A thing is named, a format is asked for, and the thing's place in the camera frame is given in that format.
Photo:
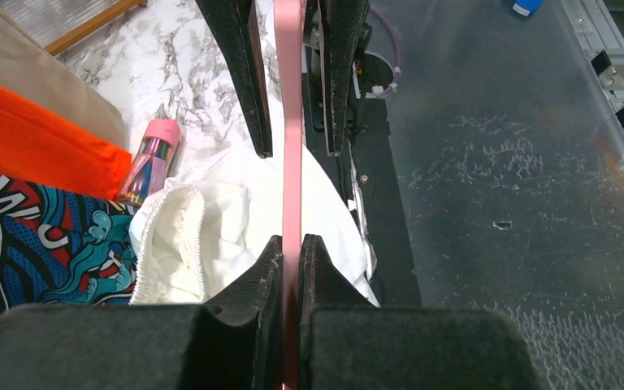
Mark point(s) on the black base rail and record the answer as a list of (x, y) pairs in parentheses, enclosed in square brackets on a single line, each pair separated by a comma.
[(365, 174)]

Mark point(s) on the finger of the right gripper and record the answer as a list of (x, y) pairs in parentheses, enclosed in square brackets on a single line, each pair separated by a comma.
[(234, 25), (340, 28)]

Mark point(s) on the pink pen pack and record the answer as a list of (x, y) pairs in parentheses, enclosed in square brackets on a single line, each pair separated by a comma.
[(150, 166)]

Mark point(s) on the orange shorts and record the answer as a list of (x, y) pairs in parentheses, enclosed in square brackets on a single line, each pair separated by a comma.
[(39, 146)]

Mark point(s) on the white shorts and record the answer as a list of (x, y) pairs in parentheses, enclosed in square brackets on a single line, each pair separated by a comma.
[(209, 224)]

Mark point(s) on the comic print shorts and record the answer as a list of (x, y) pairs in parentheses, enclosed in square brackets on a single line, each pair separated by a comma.
[(58, 246)]

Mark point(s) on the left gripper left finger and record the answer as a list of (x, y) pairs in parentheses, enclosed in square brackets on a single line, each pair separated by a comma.
[(232, 341)]

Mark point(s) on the pink hanger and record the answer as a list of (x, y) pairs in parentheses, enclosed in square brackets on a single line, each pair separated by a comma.
[(289, 17)]

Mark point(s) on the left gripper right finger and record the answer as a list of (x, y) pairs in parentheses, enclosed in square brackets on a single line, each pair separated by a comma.
[(348, 343)]

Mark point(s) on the beige shorts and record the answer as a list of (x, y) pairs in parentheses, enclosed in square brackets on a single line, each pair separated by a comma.
[(27, 70)]

